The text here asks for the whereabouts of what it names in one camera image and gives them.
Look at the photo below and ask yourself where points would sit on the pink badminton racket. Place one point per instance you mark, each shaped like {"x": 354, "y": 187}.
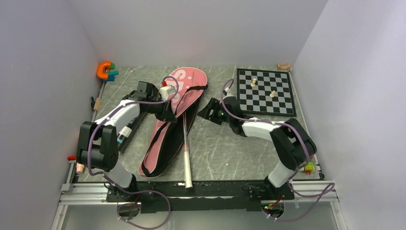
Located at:
{"x": 186, "y": 156}

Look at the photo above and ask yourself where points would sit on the colourful toy brick stack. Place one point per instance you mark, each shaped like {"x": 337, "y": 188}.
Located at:
{"x": 309, "y": 168}

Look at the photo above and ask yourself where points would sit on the black white chessboard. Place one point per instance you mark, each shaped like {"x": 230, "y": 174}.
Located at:
{"x": 257, "y": 100}

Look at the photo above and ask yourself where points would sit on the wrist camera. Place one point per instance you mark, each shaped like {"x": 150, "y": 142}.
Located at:
{"x": 166, "y": 90}
{"x": 227, "y": 93}

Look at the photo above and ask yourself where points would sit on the small wooden arch block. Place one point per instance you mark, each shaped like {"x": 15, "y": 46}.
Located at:
{"x": 284, "y": 66}

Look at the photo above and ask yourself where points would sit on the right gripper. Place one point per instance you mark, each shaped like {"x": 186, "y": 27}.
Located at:
{"x": 214, "y": 105}

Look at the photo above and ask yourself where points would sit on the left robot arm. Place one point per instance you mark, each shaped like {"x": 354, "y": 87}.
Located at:
{"x": 98, "y": 145}

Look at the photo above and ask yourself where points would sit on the red clamp knob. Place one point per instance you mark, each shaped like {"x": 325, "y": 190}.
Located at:
{"x": 72, "y": 158}

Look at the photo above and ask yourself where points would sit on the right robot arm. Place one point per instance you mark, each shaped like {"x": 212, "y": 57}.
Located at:
{"x": 292, "y": 143}

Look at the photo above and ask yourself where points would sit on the teal blue toy block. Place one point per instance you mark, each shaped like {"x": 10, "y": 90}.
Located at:
{"x": 112, "y": 72}

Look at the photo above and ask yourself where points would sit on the white chess piece pair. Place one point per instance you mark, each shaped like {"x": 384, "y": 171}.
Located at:
{"x": 253, "y": 83}

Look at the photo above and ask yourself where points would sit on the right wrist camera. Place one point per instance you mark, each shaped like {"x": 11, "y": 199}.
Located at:
{"x": 227, "y": 93}

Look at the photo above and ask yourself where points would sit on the black shuttlecock tube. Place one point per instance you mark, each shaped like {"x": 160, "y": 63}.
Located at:
{"x": 127, "y": 132}

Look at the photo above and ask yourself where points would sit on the orange C-shaped toy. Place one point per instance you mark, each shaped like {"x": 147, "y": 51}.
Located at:
{"x": 103, "y": 70}

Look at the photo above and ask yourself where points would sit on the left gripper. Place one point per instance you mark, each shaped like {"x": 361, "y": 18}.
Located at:
{"x": 167, "y": 115}

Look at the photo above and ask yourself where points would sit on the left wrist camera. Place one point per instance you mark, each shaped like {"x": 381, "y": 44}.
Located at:
{"x": 166, "y": 90}

